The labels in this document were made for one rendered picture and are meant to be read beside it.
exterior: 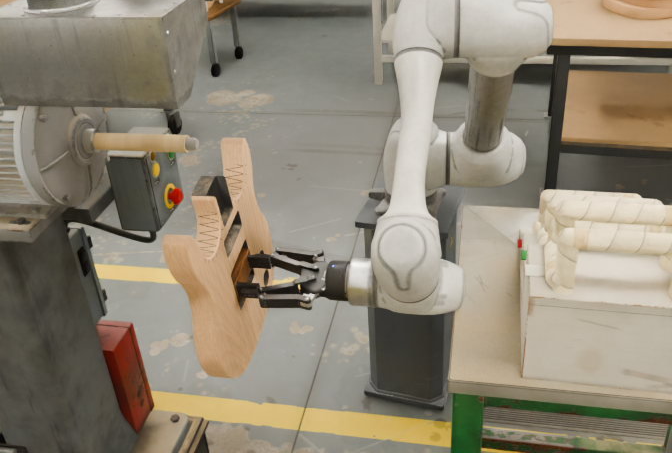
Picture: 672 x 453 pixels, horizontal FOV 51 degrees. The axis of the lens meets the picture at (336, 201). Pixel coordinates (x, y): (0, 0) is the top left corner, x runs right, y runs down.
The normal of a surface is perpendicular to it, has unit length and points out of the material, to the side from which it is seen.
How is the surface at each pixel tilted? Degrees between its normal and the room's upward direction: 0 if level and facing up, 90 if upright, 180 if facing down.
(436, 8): 38
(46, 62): 90
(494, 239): 0
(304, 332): 0
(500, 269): 0
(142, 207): 90
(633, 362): 90
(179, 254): 87
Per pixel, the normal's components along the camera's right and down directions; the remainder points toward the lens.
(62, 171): 0.95, 0.15
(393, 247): -0.17, -0.22
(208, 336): -0.21, 0.31
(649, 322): -0.21, 0.51
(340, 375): -0.06, -0.87
